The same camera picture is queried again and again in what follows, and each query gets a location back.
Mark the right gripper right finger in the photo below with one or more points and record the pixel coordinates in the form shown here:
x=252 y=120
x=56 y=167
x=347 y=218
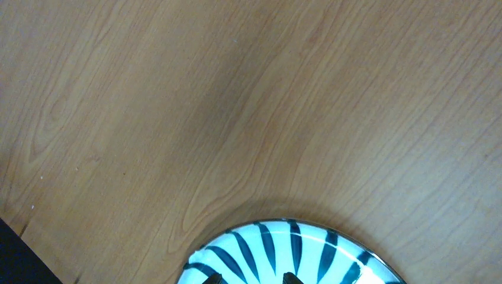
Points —
x=290 y=278

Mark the white black striped plate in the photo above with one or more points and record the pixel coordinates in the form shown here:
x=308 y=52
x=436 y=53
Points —
x=263 y=250

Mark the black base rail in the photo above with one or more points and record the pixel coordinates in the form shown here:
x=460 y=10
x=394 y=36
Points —
x=19 y=264

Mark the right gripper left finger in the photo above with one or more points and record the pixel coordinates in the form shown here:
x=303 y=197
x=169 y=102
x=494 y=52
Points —
x=215 y=278

